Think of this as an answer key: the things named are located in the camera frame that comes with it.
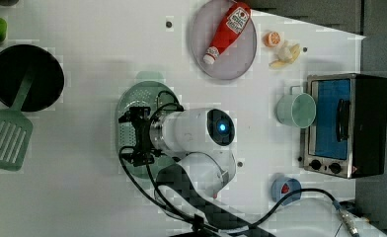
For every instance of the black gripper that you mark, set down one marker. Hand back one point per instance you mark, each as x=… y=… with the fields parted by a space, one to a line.
x=141 y=153

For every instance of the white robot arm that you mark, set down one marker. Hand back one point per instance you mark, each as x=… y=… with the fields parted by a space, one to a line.
x=180 y=160

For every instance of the grey round plate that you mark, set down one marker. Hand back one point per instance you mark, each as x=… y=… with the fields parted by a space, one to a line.
x=237 y=58

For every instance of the green spatula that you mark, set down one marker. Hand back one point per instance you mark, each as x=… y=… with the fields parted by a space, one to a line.
x=15 y=129

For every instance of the blue cup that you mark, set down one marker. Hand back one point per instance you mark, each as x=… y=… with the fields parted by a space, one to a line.
x=276 y=186

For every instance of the red strawberry toy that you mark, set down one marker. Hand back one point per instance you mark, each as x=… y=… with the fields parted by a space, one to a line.
x=285 y=189

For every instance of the black round pan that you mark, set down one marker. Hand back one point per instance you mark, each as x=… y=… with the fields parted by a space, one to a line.
x=22 y=61

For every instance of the green cup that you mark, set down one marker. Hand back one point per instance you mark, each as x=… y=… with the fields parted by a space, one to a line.
x=296 y=109

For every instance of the red ketchup bottle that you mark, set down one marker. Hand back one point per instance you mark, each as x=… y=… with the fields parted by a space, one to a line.
x=229 y=29

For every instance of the orange slice toy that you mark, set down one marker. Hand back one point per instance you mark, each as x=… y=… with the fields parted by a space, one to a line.
x=272 y=39

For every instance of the peeled banana toy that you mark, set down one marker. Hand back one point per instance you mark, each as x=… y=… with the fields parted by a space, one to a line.
x=286 y=55

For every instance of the black toaster oven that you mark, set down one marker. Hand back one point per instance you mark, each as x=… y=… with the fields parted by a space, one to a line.
x=347 y=138

